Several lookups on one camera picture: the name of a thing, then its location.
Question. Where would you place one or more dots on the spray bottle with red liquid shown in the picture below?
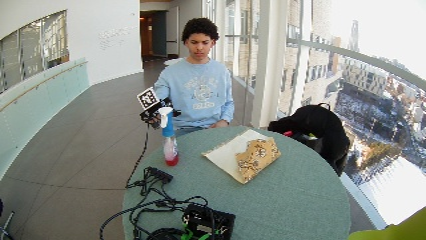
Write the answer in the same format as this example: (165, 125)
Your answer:
(171, 150)

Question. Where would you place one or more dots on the white cube of black markers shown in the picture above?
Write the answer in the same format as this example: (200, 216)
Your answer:
(148, 98)

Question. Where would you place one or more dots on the the person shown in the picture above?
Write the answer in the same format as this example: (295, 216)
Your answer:
(200, 90)

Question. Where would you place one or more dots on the red item in backpack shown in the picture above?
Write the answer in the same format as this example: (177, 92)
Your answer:
(288, 133)

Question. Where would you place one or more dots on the white column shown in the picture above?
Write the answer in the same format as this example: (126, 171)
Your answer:
(269, 63)

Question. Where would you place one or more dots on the black backpack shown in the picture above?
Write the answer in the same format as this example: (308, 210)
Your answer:
(317, 131)

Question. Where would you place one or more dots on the dark door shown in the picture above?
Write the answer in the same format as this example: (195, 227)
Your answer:
(159, 33)

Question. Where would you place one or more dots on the black electronics box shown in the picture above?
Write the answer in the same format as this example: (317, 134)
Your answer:
(208, 222)

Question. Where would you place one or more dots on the wooden handrail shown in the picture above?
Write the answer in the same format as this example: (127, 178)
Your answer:
(40, 83)

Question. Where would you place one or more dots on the yellow-green object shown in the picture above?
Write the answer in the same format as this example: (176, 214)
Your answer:
(394, 230)

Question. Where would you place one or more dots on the grey window rail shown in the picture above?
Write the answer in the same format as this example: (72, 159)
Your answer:
(355, 56)

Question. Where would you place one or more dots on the interior wall window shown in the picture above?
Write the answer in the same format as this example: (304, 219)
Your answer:
(31, 46)

